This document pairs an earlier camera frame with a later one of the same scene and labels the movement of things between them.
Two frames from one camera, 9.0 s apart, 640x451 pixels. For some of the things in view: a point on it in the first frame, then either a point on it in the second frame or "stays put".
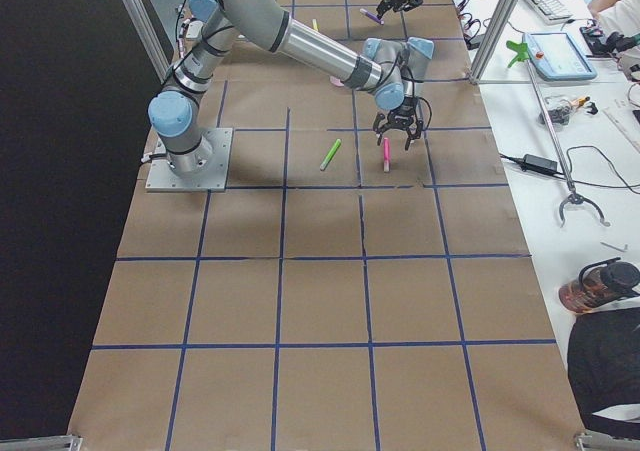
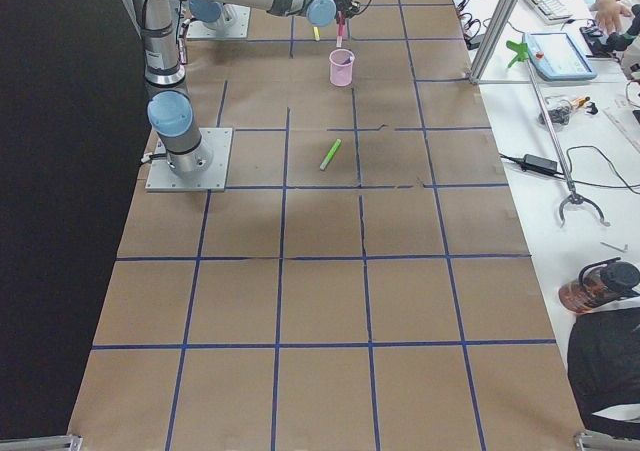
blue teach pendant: (555, 56) stays put
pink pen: (386, 154) -> (340, 22)
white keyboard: (545, 4) stays put
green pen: (331, 154) stays put
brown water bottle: (599, 283) stays put
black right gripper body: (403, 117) -> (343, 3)
